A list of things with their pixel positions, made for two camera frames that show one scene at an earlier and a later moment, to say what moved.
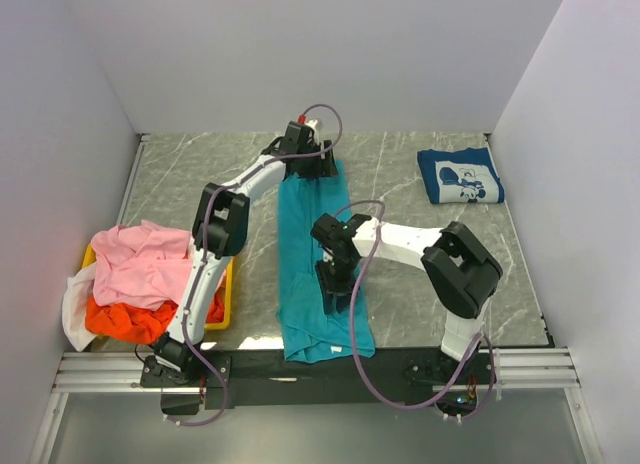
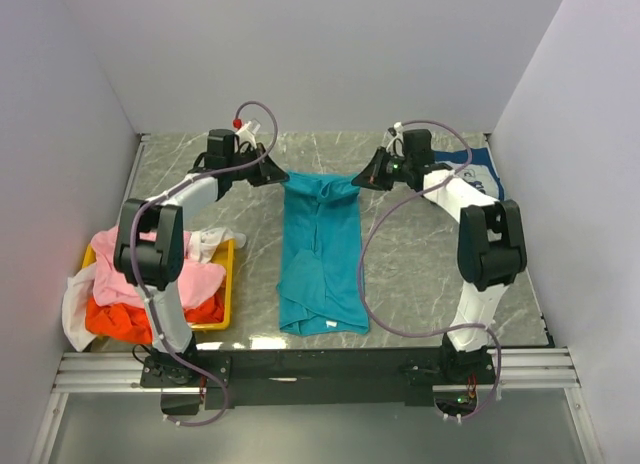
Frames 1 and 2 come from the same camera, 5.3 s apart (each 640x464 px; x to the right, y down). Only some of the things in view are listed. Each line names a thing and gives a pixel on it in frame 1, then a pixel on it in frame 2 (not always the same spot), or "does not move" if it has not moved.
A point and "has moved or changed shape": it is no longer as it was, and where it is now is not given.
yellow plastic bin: x=219 y=323 does not move
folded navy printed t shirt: x=461 y=176 does not move
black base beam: x=195 y=381 does not move
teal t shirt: x=309 y=333 has moved or changed shape
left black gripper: x=323 y=168 -> x=268 y=171
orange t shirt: x=137 y=324 does not move
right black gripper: x=342 y=290 -> x=372 y=175
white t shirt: x=78 y=289 does not move
